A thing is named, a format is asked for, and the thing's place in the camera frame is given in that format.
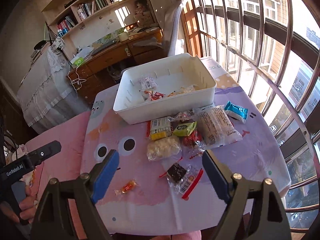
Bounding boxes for small orange candy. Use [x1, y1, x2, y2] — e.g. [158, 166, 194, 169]
[114, 179, 138, 196]

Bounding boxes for dark brownie clear packet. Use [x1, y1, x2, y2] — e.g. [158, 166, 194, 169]
[159, 163, 204, 200]

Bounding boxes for red candy bag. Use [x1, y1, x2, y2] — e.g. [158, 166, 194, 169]
[182, 129, 205, 159]

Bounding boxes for bag of puffed rice cake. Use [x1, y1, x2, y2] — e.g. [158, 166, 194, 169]
[146, 135, 182, 161]

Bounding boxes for long white snack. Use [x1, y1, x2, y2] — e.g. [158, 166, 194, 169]
[193, 105, 242, 148]

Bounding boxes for Lipo cream biscuit packet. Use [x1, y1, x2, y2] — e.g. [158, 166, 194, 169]
[146, 116, 173, 141]

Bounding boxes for green tea snack packet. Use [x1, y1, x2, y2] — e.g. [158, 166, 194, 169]
[172, 121, 197, 137]

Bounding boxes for blue white candy packet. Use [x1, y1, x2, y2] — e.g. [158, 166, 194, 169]
[224, 101, 248, 124]

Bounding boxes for clear bag brown pastry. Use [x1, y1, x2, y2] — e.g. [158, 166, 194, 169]
[172, 110, 194, 122]

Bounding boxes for red white snack packet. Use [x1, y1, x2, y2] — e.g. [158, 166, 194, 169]
[143, 90, 165, 101]

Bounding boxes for person's left hand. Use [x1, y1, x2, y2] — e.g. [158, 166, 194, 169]
[1, 186, 36, 223]

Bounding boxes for white lace covered furniture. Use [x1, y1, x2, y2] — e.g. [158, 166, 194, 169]
[17, 46, 89, 134]

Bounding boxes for small white yellow packet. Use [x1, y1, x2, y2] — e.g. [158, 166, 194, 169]
[139, 76, 157, 90]

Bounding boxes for wooden desk with drawers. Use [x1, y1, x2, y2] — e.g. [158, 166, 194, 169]
[67, 28, 165, 104]

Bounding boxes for green tissue box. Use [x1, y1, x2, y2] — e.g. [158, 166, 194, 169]
[71, 56, 85, 68]

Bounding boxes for white plastic storage bin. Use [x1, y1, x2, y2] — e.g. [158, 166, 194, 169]
[113, 53, 217, 125]

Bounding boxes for white mug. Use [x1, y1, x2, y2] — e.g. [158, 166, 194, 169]
[118, 32, 129, 42]

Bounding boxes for wooden bookshelf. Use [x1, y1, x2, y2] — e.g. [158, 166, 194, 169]
[37, 0, 157, 59]

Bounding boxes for metal window security bars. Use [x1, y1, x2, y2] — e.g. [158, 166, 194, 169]
[184, 0, 319, 235]

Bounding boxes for white office chair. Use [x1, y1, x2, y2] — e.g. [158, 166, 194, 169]
[156, 0, 184, 57]

